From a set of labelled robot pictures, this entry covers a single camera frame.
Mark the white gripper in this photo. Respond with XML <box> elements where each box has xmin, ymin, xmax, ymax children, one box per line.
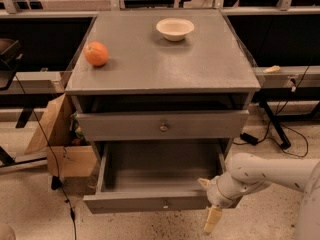
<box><xmin>198</xmin><ymin>177</ymin><xmax>235</xmax><ymax>234</ymax></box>

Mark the grey drawer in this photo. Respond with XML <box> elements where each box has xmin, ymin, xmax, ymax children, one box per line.
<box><xmin>82</xmin><ymin>140</ymin><xmax>243</xmax><ymax>215</ymax></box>
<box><xmin>77</xmin><ymin>110</ymin><xmax>249</xmax><ymax>141</ymax></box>

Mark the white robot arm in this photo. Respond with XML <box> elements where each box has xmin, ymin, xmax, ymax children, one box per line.
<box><xmin>198</xmin><ymin>153</ymin><xmax>320</xmax><ymax>240</ymax></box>

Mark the grey top drawer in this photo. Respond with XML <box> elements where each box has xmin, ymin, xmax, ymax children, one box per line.
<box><xmin>77</xmin><ymin>110</ymin><xmax>249</xmax><ymax>141</ymax></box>

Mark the grey drawer cabinet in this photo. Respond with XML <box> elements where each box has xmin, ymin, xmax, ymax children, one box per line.
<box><xmin>66</xmin><ymin>10</ymin><xmax>260</xmax><ymax>161</ymax></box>

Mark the black power adapter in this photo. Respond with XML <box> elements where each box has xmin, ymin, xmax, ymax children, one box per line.
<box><xmin>240</xmin><ymin>133</ymin><xmax>258</xmax><ymax>145</ymax></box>

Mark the black table leg right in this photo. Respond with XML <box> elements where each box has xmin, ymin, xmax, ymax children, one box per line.
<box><xmin>259</xmin><ymin>98</ymin><xmax>291</xmax><ymax>149</ymax></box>

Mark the small yellow sponge piece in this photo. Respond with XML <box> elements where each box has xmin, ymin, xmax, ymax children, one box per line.
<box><xmin>263</xmin><ymin>65</ymin><xmax>281</xmax><ymax>74</ymax></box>

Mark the brown cardboard box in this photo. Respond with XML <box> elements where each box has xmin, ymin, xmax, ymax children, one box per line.
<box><xmin>25</xmin><ymin>94</ymin><xmax>97</xmax><ymax>177</ymax></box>

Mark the white bowl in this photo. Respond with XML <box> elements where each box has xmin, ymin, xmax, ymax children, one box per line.
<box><xmin>156</xmin><ymin>18</ymin><xmax>194</xmax><ymax>42</ymax></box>

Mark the orange fruit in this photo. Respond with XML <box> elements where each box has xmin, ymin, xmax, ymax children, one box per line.
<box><xmin>84</xmin><ymin>42</ymin><xmax>109</xmax><ymax>67</ymax></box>

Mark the black cable right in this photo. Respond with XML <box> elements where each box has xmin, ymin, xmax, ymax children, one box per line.
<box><xmin>232</xmin><ymin>65</ymin><xmax>311</xmax><ymax>159</ymax></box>

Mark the black floor cable left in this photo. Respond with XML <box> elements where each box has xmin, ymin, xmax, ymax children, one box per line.
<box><xmin>12</xmin><ymin>73</ymin><xmax>78</xmax><ymax>240</ymax></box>

